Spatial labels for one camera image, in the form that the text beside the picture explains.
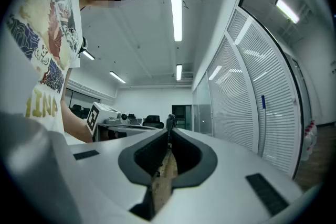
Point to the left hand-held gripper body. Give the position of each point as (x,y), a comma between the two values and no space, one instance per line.
(92,119)

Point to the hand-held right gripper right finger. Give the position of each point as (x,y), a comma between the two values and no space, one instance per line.
(223,191)

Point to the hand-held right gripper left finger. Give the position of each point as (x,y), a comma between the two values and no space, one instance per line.
(105,178)

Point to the person's left forearm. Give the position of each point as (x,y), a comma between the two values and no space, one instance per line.
(76,126)

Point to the long white desk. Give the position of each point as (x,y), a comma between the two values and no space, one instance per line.
(131,129)

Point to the long ceiling light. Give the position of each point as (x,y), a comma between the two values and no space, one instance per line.
(287,10)
(88,55)
(179,72)
(176,13)
(117,77)

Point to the black mesh-back office chair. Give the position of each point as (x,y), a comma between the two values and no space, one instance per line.
(153,121)

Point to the grey jacket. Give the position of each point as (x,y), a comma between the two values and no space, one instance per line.
(171,119)

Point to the dark glass door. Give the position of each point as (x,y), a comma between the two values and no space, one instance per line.
(181,112)

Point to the white blinds glass partition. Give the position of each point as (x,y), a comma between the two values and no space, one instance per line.
(236,99)

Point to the printed white t-shirt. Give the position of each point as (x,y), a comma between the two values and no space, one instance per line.
(39,34)

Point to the pack of water bottles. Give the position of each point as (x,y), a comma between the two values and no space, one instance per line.
(309,139)

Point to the ceiling air vent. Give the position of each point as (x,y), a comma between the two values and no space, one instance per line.
(187,76)

